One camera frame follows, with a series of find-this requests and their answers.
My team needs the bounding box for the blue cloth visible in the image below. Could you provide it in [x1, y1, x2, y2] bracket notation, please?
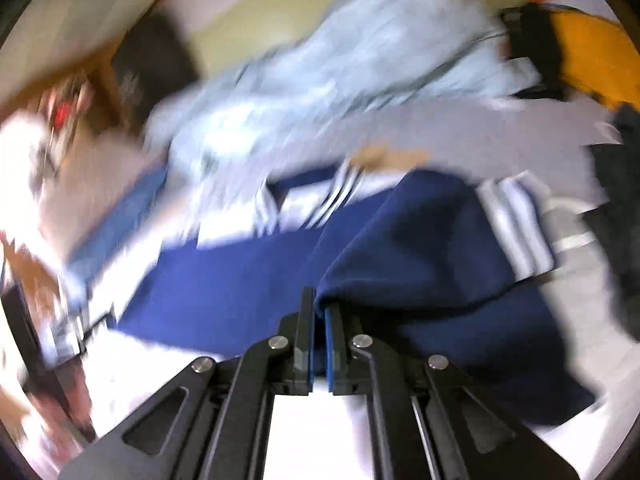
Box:
[64, 166, 172, 282]

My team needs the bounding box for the wooden bed frame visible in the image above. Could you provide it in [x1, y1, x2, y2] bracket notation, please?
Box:
[0, 52, 128, 128]

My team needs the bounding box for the light blue blanket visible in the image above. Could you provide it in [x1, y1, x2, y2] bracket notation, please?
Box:
[142, 0, 544, 242]

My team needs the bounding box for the grey printed bed sheet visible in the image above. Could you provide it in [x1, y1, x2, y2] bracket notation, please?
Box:
[270, 94, 632, 361]

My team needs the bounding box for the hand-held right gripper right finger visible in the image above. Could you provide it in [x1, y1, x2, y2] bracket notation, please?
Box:
[324, 307, 582, 480]

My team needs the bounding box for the navy and white striped jacket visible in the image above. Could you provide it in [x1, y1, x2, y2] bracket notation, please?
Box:
[75, 160, 608, 480]

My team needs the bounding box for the dark cloth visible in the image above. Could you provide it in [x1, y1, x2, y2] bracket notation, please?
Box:
[589, 106, 640, 347]

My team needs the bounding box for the orange cloth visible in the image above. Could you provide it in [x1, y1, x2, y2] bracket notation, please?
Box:
[544, 4, 640, 112]

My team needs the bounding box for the dark object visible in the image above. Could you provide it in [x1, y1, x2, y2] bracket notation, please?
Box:
[111, 11, 202, 127]

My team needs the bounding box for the black cloth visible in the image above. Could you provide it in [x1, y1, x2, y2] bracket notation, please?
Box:
[499, 2, 569, 102]

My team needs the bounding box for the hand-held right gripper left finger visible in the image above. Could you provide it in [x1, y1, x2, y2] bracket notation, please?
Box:
[57, 287, 317, 480]

